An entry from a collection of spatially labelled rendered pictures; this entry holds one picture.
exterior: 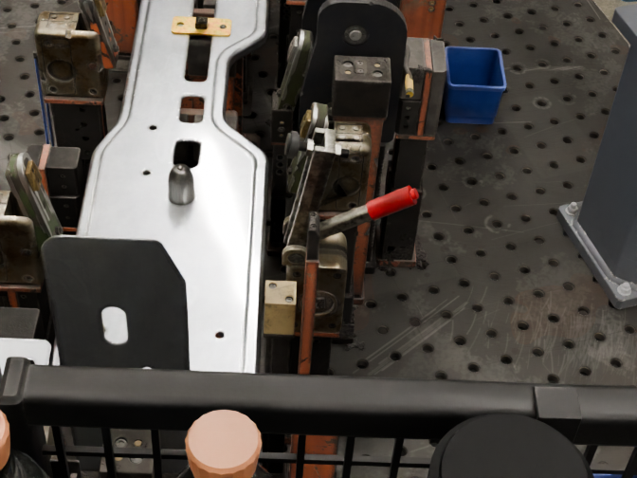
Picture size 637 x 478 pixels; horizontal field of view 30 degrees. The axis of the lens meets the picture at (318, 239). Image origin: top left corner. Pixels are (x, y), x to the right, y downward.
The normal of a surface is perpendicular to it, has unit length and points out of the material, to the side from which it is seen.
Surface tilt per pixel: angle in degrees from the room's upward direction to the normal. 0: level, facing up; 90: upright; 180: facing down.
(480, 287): 0
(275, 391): 0
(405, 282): 0
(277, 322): 90
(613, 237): 90
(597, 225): 90
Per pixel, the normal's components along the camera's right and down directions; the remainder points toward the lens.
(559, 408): 0.05, -0.69
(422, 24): 0.00, 0.73
